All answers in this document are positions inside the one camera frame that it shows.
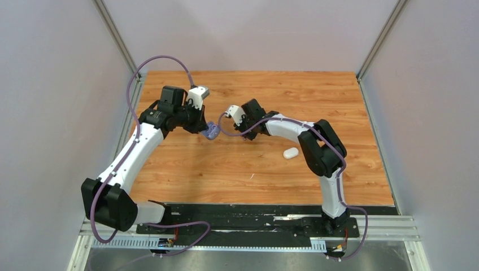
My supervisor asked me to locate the blue-grey earbud case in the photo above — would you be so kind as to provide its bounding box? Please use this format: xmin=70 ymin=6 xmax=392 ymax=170
xmin=201 ymin=121 xmax=221 ymax=141

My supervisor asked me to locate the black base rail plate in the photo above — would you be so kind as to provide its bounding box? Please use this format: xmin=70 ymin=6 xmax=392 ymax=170
xmin=128 ymin=202 xmax=360 ymax=248

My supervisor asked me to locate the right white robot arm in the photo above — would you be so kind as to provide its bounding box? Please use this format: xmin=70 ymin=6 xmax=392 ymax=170
xmin=225 ymin=99 xmax=349 ymax=236

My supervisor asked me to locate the right aluminium frame post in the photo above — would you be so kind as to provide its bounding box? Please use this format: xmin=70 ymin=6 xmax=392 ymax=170
xmin=356 ymin=0 xmax=410 ymax=85

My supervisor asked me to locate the white earbud charging case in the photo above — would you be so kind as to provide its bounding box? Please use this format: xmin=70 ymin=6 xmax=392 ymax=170
xmin=283 ymin=147 xmax=299 ymax=160

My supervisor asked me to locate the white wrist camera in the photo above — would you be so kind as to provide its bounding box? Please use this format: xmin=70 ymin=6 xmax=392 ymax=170
xmin=186 ymin=86 xmax=210 ymax=110
xmin=225 ymin=104 xmax=246 ymax=126

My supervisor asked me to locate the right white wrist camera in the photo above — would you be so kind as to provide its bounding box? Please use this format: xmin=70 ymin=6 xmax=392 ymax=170
xmin=225 ymin=104 xmax=246 ymax=126

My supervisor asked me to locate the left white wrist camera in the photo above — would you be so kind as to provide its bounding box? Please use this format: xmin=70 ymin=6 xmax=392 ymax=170
xmin=186 ymin=86 xmax=210 ymax=110

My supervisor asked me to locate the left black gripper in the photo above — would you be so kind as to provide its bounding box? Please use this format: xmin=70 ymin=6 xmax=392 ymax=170
xmin=173 ymin=100 xmax=208 ymax=134

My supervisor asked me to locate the left aluminium frame post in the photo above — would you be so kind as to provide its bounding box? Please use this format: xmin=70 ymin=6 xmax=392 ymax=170
xmin=92 ymin=0 xmax=137 ymax=74

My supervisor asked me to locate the aluminium frame post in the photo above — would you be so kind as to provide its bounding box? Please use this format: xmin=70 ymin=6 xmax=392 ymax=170
xmin=92 ymin=0 xmax=137 ymax=74
xmin=356 ymin=0 xmax=410 ymax=85

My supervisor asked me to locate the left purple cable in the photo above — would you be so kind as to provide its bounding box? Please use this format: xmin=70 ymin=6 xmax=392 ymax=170
xmin=90 ymin=55 xmax=211 ymax=258

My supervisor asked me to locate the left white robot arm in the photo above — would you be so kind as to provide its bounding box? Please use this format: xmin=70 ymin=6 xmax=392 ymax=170
xmin=81 ymin=86 xmax=210 ymax=233

